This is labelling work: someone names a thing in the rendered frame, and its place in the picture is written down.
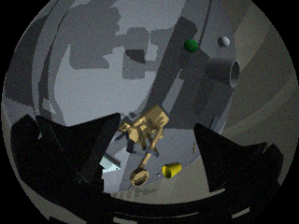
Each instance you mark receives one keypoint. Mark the green ball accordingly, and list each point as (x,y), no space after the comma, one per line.
(190,45)

